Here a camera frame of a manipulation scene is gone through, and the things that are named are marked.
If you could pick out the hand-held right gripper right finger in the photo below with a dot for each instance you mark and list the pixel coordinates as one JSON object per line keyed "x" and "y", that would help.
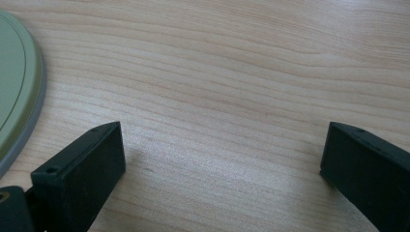
{"x": 364, "y": 170}

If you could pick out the green round plate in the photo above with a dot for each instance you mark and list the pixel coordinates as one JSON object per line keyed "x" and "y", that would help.
{"x": 16, "y": 90}

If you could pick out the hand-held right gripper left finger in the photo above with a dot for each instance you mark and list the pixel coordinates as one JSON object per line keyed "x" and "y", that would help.
{"x": 83, "y": 174}

